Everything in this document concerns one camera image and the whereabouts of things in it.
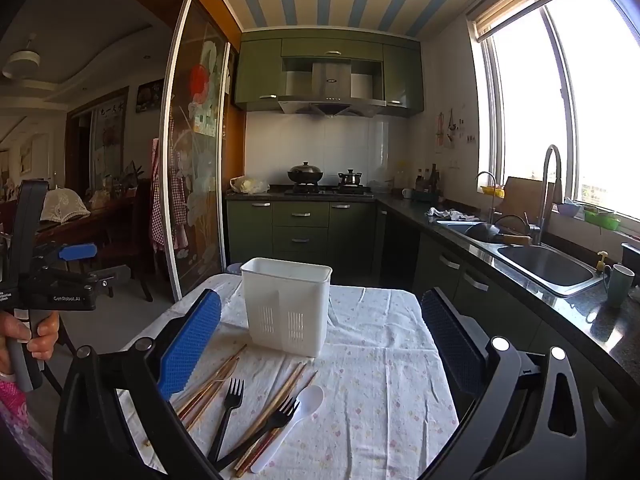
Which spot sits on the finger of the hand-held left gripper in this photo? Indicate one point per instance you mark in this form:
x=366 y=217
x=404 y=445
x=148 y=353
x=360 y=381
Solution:
x=77 y=251
x=87 y=278

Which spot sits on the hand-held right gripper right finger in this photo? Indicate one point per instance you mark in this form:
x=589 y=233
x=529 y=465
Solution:
x=450 y=342

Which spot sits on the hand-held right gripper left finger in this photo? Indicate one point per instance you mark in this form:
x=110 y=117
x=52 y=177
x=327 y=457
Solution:
x=192 y=345

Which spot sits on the black plastic fork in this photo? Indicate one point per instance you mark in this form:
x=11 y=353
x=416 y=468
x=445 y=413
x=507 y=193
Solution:
x=272 y=422
x=227 y=417

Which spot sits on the white plastic utensil holder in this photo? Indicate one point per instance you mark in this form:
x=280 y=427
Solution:
x=285 y=305

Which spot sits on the bunch of wooden chopsticks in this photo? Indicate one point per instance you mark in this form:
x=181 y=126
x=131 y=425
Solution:
x=280 y=410

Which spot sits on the white plastic spoon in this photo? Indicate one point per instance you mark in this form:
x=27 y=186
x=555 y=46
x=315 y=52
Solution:
x=307 y=400

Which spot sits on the person's left forearm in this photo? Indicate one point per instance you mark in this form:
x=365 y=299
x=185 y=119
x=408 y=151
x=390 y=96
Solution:
x=12 y=410

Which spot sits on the person's left hand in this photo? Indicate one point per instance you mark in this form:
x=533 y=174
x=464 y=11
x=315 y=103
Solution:
x=45 y=335

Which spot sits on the wooden dining table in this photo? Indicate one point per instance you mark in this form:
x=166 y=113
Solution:
x=85 y=225

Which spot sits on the white lace food cover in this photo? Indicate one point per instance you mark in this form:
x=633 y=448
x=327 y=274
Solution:
x=64 y=206

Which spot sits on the dark wooden chair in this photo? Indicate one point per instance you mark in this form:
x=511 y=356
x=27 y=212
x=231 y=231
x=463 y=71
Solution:
x=132 y=245

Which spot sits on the floral white tablecloth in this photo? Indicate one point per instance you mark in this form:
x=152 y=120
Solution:
x=360 y=370

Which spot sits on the red checkered apron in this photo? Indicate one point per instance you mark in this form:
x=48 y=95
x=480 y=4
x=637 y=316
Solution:
x=160 y=200

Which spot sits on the stainless steel double sink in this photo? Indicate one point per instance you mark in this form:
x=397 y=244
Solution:
x=545 y=265

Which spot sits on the crumpled dish cloth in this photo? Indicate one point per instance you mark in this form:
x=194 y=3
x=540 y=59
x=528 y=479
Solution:
x=452 y=214

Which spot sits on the flower printed glass sliding door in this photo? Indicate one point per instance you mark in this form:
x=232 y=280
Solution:
x=200 y=170

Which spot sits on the dark stone countertop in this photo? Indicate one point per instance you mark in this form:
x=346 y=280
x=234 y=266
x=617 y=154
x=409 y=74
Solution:
x=600 y=325

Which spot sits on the green base cabinets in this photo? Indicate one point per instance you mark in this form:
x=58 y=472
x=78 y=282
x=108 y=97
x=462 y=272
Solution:
x=300 y=232

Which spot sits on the yellow sink basket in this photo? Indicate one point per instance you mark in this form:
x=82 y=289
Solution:
x=492 y=191

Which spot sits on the small steel faucet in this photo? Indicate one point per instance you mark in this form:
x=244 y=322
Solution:
x=492 y=190

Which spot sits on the rack of condiment bottles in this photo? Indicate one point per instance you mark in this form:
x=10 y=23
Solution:
x=430 y=182

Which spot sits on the wooden cutting board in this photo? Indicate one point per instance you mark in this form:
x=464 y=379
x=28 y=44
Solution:
x=522 y=195

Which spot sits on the white plastic bag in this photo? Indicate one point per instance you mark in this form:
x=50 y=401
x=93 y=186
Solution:
x=247 y=185

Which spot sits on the yellow soap bottle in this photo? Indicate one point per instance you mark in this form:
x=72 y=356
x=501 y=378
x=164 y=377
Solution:
x=601 y=260

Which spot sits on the clear food box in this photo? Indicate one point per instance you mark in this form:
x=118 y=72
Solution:
x=380 y=185

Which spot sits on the clear plastic jar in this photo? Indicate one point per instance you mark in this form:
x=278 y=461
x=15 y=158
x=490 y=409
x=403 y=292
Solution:
x=400 y=176

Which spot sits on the ceiling lamp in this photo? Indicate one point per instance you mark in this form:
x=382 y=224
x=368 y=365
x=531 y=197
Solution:
x=22 y=62

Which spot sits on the green mug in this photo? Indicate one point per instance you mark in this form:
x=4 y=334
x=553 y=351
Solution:
x=619 y=285

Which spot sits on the small bowl on windowsill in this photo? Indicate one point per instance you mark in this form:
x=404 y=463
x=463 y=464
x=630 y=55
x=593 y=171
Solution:
x=570 y=210

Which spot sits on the tall steel faucet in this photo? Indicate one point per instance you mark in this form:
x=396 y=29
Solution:
x=549 y=180

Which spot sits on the black kettle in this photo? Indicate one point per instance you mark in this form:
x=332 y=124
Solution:
x=350 y=178

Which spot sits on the black gas stove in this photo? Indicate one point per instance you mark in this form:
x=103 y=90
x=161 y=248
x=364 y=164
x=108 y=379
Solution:
x=330 y=191

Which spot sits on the green plastic tray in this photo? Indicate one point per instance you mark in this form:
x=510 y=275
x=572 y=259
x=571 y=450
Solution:
x=601 y=219

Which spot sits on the black wok with lid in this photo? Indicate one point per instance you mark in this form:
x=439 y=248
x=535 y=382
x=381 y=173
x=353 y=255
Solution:
x=305 y=175

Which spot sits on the large window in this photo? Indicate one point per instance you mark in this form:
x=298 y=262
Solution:
x=575 y=100

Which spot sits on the steel range hood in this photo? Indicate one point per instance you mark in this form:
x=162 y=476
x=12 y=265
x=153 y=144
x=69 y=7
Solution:
x=330 y=95

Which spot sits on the window roller blind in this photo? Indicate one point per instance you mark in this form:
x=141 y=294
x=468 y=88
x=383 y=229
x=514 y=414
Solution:
x=520 y=5

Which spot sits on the calligraphy wall hanging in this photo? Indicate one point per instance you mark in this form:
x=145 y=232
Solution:
x=110 y=135

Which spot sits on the framed wall picture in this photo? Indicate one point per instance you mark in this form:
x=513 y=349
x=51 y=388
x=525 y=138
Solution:
x=150 y=95

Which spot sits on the wall hooks with stickers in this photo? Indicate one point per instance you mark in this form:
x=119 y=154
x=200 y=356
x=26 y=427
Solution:
x=450 y=127

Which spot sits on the green wall cabinets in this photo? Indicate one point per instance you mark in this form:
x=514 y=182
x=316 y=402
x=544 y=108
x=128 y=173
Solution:
x=260 y=70

